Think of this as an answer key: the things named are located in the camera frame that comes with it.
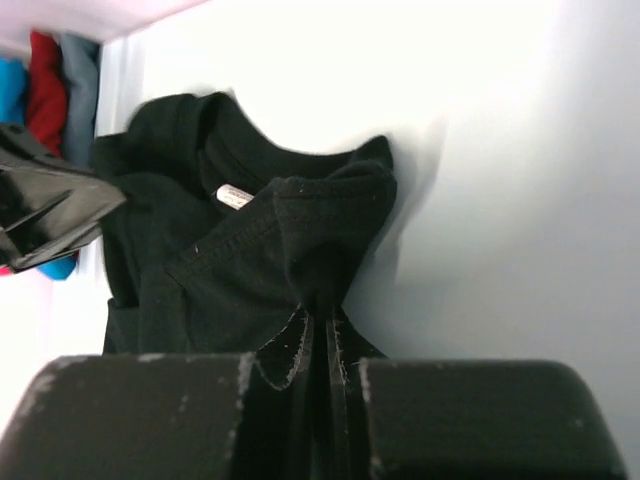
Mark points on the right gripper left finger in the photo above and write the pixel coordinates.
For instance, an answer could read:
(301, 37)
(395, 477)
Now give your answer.
(281, 360)

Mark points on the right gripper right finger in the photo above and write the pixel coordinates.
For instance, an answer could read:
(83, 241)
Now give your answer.
(348, 347)

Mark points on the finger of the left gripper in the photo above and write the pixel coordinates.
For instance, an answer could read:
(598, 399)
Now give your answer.
(50, 208)

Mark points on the black t shirt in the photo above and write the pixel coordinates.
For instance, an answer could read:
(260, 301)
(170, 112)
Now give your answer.
(224, 236)

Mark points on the red folded t shirt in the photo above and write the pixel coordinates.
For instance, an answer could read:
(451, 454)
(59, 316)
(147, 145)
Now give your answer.
(47, 100)

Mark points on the blue folded t shirt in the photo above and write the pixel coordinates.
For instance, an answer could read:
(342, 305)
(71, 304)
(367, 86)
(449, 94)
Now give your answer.
(13, 107)

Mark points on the grey folded t shirt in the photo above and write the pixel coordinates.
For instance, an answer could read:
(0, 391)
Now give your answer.
(80, 69)

